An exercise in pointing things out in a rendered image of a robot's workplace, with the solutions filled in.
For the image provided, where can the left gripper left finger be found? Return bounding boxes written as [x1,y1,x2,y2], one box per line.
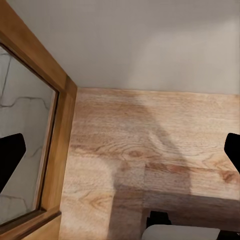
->
[0,133,26,193]

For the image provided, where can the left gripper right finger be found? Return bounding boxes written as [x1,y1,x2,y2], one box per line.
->
[224,133,240,173]

